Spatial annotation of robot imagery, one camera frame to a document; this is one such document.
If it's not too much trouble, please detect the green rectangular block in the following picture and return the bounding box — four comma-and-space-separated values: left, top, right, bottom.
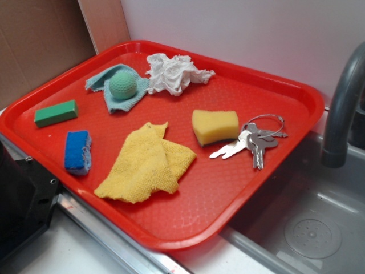
34, 100, 78, 128

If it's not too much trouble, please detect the red plastic tray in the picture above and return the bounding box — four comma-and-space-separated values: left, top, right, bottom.
1, 41, 324, 251

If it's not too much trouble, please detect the yellow sponge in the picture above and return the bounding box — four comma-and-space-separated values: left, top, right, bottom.
192, 110, 239, 147

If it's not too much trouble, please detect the yellow microfiber cloth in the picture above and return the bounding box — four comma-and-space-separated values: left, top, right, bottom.
94, 122, 196, 204

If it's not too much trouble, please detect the silver key long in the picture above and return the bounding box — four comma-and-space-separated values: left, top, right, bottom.
209, 130, 251, 159

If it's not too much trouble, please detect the crumpled white paper towel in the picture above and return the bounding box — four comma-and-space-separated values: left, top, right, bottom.
146, 53, 216, 96

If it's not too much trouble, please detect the silver key pair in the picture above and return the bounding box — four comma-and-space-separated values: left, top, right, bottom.
248, 132, 278, 170

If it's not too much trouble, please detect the teal cloth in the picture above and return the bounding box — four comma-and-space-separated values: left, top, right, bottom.
85, 64, 149, 114

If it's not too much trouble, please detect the green golf ball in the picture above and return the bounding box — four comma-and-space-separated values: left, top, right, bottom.
109, 72, 137, 100

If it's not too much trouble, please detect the blue sponge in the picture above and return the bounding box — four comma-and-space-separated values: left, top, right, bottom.
64, 130, 92, 176

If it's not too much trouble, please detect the grey faucet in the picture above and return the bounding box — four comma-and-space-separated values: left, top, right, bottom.
321, 43, 364, 168

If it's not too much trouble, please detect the grey sink basin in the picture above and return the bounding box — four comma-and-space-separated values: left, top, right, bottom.
221, 133, 364, 273

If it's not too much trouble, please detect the sink drain cover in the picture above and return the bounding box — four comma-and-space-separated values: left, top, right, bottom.
284, 217, 342, 259

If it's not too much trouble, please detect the brown cardboard panel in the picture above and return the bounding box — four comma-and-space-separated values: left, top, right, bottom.
1, 1, 130, 108

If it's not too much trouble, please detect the wire key ring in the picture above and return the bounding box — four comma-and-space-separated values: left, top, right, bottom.
242, 114, 289, 140

